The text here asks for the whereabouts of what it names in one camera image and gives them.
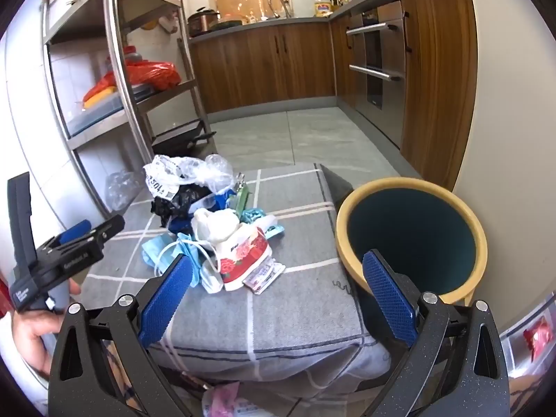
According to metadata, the metal shelf rack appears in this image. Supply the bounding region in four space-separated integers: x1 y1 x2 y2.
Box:
41 0 209 222

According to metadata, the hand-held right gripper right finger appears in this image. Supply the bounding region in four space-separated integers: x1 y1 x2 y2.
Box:
361 250 511 417

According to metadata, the white packet with red flowers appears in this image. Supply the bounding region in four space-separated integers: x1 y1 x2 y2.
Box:
215 226 272 292

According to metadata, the crumpled clear plastic wrap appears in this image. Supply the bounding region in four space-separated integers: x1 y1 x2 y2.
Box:
104 171 144 211

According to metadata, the grey checked blanket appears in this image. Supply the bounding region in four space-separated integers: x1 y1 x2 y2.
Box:
80 163 392 400

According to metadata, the metal kitchen faucet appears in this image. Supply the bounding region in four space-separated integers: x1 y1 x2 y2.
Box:
268 0 293 19

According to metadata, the red snack packet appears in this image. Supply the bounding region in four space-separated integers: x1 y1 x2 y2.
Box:
523 315 554 361

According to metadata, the white crumpled plastic bag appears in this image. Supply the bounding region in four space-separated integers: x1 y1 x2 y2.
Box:
191 208 239 244

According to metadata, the clear plastic bag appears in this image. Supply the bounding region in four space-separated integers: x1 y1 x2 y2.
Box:
182 154 235 194

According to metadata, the person's left hand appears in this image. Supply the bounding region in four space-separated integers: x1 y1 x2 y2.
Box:
11 280 83 376

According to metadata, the white printed plastic bag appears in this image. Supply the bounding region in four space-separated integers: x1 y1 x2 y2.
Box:
143 155 192 201

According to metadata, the grey storage tray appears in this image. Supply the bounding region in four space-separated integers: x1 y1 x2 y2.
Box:
67 82 153 135

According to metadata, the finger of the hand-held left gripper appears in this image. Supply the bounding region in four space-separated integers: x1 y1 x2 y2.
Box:
84 214 126 248
58 220 93 245

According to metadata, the green medicine box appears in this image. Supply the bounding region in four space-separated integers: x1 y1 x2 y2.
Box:
228 174 253 222

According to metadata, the dark blue plastic bag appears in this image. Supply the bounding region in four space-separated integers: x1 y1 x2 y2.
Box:
167 193 229 233

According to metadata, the yellow bin with dark inside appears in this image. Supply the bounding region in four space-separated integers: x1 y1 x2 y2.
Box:
336 177 488 307

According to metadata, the pink printed plastic bag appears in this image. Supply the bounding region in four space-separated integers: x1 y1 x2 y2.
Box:
202 382 261 417

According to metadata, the printed paper packet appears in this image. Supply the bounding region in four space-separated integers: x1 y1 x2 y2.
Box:
242 263 283 297

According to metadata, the red plastic bag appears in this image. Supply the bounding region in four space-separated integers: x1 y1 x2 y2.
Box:
82 58 182 103

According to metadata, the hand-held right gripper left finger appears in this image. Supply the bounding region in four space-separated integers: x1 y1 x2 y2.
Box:
49 254 205 417

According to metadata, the dark cooking pot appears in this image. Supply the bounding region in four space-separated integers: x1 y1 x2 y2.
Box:
188 7 220 38

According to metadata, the light blue face mask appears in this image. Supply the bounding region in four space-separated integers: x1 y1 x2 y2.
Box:
141 232 205 287

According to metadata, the black plastic bag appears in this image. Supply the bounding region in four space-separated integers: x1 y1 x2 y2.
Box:
151 185 213 229

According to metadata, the stainless steel oven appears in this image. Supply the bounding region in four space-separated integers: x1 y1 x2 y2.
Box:
345 2 407 148

